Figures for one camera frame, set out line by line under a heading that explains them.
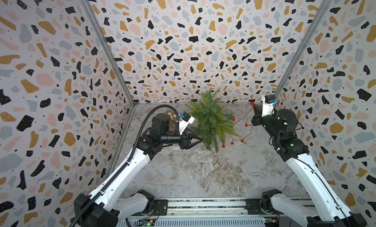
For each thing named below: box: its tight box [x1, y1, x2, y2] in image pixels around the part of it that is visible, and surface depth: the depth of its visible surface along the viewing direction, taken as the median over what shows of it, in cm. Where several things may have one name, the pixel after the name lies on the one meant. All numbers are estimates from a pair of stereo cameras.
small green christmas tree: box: [185, 88, 240, 153], surface depth 78 cm
